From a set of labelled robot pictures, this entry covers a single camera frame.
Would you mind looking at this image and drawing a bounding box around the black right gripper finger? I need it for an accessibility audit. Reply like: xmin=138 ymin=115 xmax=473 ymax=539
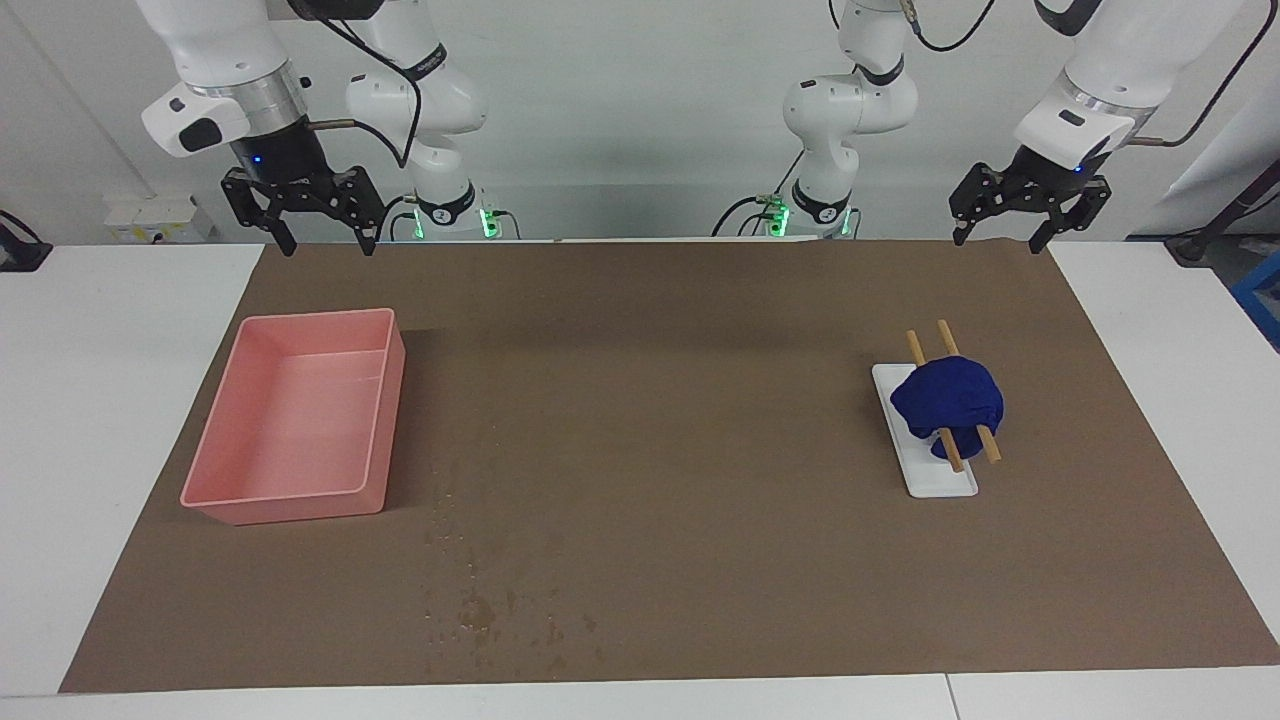
xmin=221 ymin=167 xmax=300 ymax=258
xmin=336 ymin=164 xmax=390 ymax=257

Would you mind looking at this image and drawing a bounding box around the black clamp device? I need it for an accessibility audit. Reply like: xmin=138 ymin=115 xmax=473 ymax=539
xmin=0 ymin=210 xmax=53 ymax=273

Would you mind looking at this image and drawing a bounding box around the dark blue towel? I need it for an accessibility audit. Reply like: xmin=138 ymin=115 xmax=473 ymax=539
xmin=890 ymin=355 xmax=1005 ymax=461

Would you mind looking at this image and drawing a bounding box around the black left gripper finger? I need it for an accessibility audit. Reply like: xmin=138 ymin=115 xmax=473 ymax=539
xmin=1029 ymin=176 xmax=1114 ymax=255
xmin=949 ymin=162 xmax=1013 ymax=247

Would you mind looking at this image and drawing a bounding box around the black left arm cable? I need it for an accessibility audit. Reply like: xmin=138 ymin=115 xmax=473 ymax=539
xmin=1128 ymin=0 xmax=1273 ymax=148

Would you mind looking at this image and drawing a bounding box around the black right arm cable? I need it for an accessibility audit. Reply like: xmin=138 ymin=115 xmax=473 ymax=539
xmin=285 ymin=0 xmax=426 ymax=171

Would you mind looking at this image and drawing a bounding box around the brown table mat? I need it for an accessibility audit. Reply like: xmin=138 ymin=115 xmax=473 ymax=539
xmin=58 ymin=238 xmax=1280 ymax=694

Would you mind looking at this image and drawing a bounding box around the black stand leg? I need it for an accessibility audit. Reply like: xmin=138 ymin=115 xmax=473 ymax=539
xmin=1165 ymin=160 xmax=1280 ymax=266

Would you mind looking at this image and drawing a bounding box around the pink plastic bin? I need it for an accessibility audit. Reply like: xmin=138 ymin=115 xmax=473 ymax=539
xmin=180 ymin=308 xmax=406 ymax=527

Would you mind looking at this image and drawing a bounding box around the black looping arm cable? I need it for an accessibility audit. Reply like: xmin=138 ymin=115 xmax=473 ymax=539
xmin=898 ymin=0 xmax=998 ymax=53

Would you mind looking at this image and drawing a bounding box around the wooden rack rod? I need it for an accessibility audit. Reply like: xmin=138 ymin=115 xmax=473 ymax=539
xmin=906 ymin=330 xmax=966 ymax=473
xmin=937 ymin=320 xmax=1002 ymax=464

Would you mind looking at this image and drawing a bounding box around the white power strip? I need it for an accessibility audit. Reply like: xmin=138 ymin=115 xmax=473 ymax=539
xmin=105 ymin=195 xmax=216 ymax=244

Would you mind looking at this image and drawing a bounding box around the black left base cable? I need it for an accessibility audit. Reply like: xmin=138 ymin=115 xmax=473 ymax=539
xmin=712 ymin=150 xmax=806 ymax=238

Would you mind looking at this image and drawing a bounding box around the white towel rack tray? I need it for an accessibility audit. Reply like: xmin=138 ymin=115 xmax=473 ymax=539
xmin=872 ymin=362 xmax=979 ymax=499

